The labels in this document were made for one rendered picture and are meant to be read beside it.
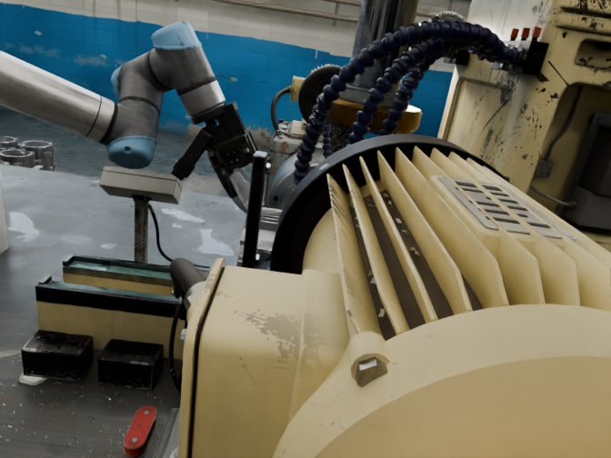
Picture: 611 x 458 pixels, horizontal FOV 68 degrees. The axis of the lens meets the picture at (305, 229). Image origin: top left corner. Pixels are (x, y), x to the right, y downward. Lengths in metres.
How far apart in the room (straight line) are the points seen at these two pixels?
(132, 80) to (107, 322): 0.45
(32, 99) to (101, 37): 6.12
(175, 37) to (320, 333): 0.74
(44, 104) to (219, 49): 5.69
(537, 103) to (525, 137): 0.05
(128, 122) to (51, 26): 6.39
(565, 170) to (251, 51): 5.75
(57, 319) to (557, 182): 0.92
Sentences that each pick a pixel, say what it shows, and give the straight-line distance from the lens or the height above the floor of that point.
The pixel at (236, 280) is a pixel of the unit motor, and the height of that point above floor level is 1.31.
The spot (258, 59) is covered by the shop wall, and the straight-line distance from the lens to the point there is 6.37.
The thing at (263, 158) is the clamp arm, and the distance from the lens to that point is 0.68.
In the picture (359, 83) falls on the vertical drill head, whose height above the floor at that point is 1.36.
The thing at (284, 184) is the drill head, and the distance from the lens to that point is 1.07.
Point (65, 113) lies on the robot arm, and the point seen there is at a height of 1.26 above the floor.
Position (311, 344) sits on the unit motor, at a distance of 0.17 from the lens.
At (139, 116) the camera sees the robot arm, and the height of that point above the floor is 1.25.
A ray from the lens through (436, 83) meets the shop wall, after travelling 6.52.
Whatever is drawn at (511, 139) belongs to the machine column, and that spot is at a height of 1.33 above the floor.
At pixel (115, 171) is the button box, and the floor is 1.08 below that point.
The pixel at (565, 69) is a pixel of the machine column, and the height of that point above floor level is 1.43.
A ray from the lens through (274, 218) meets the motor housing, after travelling 0.85.
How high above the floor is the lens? 1.41
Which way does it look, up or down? 22 degrees down
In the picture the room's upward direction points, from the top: 9 degrees clockwise
